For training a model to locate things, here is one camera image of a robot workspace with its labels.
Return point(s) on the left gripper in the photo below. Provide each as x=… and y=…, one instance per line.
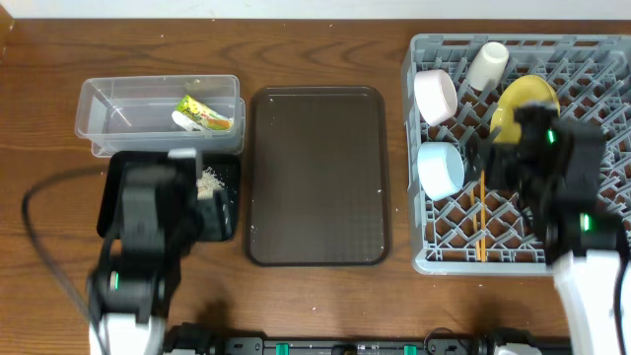
x=218, y=218

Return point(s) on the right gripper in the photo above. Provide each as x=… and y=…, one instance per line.
x=500, y=165

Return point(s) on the wooden chopstick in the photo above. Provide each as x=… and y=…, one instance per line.
x=483, y=248
x=475, y=226

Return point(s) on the rice grains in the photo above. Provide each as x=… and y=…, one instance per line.
x=208, y=184

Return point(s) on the yellow plate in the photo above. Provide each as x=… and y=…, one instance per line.
x=529, y=89

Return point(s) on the blue bowl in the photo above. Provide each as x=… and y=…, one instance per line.
x=440, y=169

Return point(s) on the pink bowl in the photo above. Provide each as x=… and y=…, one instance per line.
x=435, y=96

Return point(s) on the white cup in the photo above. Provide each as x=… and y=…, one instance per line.
x=488, y=66

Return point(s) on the green snack wrapper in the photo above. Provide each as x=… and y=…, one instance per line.
x=192, y=115

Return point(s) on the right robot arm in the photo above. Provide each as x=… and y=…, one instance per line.
x=554, y=168

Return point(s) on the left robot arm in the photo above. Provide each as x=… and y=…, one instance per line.
x=156, y=207

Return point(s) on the grey dishwasher rack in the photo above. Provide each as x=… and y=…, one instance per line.
x=591, y=77

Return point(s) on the black tray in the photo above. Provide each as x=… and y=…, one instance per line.
x=226, y=167

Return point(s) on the brown serving tray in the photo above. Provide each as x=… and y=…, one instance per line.
x=319, y=178

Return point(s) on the clear plastic bin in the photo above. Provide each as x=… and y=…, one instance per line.
x=135, y=113

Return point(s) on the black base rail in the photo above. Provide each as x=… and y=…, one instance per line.
x=345, y=347

